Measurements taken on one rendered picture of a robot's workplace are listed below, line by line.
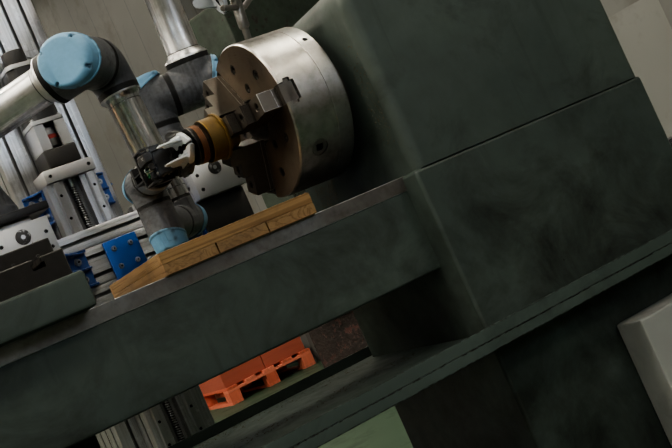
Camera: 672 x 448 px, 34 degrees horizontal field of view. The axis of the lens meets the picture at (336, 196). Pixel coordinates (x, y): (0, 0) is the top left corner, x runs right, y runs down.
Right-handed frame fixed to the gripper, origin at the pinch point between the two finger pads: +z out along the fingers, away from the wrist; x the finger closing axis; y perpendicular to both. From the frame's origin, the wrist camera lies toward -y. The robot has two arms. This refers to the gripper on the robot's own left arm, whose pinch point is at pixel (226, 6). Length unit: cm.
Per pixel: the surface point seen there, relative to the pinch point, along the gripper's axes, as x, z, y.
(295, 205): 15, 50, 17
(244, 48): 13.9, 17.4, 8.8
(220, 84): 0.3, 16.4, 10.2
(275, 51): 16.9, 21.5, 5.1
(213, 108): 2.2, 21.6, 15.1
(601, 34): 21, 43, -61
